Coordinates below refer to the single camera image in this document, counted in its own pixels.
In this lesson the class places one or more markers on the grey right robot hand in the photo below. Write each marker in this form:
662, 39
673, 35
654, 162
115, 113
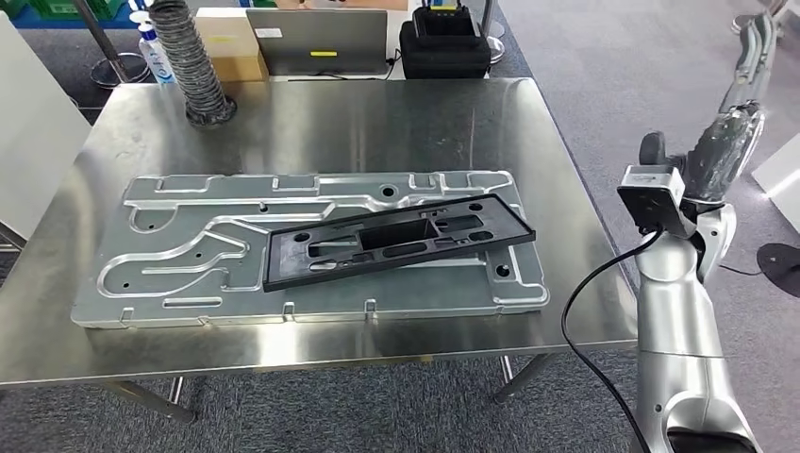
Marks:
719, 156

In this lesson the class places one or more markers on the large black plastic panel part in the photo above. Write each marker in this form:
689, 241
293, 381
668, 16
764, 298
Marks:
284, 256

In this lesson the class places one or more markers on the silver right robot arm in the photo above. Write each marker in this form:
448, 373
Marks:
675, 312

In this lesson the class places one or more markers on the stainless steel workbench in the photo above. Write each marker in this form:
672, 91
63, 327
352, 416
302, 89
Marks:
375, 125

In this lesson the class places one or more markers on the white block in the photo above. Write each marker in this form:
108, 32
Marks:
781, 181

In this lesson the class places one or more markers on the black floor disc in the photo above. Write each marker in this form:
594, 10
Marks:
781, 269

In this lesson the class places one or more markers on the chrome stanchion with round base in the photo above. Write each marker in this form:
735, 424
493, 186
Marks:
497, 50
109, 72

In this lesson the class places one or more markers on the black equipment case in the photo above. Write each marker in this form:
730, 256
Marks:
444, 59

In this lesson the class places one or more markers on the grey metal fixture plate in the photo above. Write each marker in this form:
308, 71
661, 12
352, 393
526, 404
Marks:
406, 294

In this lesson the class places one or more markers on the grey laptop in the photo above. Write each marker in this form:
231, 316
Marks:
312, 37

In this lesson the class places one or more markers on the brown cardboard box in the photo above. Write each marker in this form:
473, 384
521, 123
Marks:
231, 50

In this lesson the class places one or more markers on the white spray bottle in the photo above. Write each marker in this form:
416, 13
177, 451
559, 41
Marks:
156, 62

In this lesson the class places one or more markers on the green plastic crate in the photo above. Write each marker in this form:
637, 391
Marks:
62, 7

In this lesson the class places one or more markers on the white cabinet panel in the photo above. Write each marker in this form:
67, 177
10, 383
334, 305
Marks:
37, 137

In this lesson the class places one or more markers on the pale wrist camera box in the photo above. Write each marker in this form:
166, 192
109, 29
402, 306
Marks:
653, 200

